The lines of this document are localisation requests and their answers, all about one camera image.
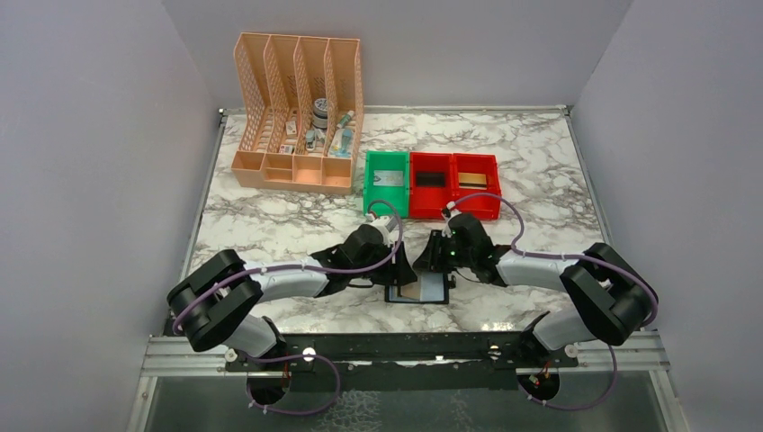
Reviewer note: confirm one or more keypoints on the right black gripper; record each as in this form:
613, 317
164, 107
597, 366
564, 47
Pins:
430, 259

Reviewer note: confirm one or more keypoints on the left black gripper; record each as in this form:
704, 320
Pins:
399, 273

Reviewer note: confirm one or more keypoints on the light blue card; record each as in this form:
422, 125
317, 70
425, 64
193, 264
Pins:
431, 287

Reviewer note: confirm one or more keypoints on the black leather card holder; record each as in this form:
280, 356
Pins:
391, 292

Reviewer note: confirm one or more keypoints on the red plastic bin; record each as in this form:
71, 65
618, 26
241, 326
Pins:
426, 203
476, 201

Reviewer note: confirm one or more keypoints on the green plastic bin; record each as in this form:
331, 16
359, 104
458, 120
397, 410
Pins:
398, 197

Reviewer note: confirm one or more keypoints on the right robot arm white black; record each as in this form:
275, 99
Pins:
609, 299

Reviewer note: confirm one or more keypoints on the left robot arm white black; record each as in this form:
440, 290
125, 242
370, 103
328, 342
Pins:
212, 305

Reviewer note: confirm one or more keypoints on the black card in red bin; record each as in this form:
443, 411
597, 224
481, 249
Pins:
430, 179

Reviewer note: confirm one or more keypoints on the gold card in red bin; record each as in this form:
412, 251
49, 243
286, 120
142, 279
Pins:
472, 181

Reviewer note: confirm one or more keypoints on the silver card in green bin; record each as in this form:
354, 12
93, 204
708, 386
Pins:
389, 178

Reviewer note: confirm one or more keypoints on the blue packaged item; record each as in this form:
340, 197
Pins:
343, 137

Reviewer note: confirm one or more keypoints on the peach plastic file organizer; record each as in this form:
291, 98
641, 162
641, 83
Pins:
280, 76

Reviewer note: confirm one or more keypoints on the round grey tin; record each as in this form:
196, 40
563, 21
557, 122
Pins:
320, 113

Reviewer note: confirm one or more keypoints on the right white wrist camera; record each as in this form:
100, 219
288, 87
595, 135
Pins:
449, 212

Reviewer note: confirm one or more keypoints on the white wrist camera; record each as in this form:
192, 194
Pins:
386, 225
449, 212

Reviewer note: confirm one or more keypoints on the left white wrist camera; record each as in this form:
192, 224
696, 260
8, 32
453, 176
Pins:
386, 225

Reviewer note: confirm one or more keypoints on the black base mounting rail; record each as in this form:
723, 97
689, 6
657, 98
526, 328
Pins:
390, 362

